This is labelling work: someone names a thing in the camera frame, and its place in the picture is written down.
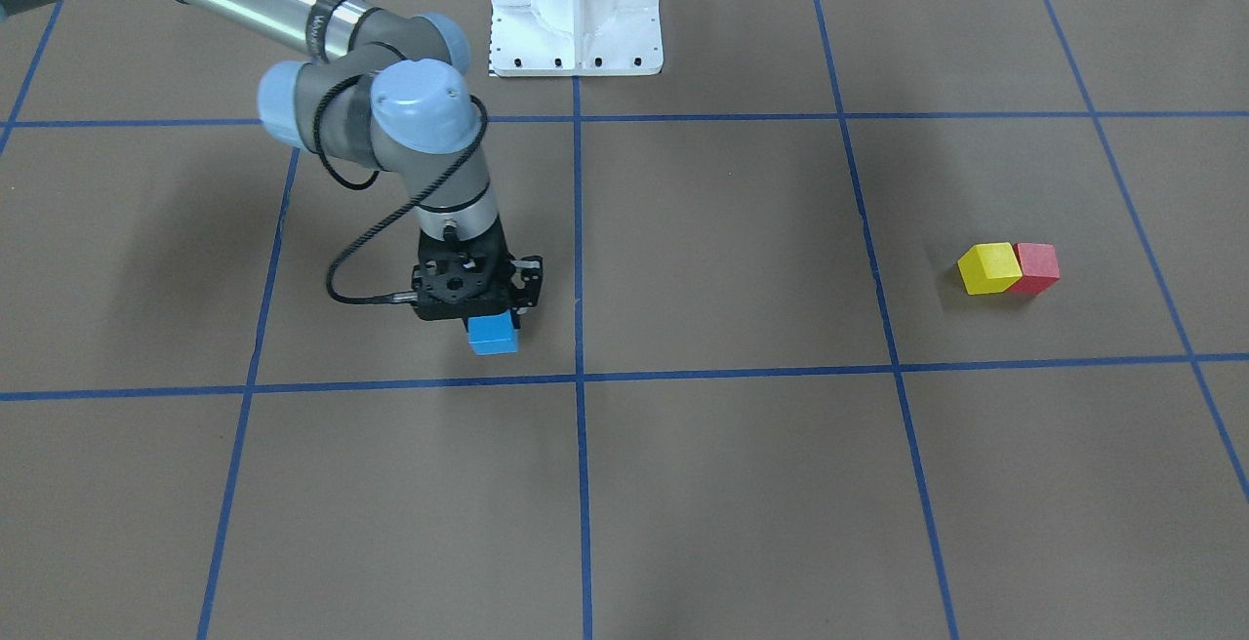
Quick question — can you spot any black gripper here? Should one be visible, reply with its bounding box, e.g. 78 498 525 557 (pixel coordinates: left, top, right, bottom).
412 220 522 323

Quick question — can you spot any blue block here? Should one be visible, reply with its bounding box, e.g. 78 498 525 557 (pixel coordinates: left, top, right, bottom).
465 310 520 356

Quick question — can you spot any yellow block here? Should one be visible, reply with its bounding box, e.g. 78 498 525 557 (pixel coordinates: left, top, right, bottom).
955 243 1023 295

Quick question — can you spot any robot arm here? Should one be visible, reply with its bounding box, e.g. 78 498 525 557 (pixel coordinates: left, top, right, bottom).
2 0 543 329

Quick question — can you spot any red block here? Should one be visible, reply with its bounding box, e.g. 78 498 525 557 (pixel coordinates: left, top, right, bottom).
1007 243 1060 295

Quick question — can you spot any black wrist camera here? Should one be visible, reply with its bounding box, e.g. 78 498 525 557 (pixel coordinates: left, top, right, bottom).
510 255 545 315

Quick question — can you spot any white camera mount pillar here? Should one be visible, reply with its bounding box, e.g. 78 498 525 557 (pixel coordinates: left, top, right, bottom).
488 0 664 78

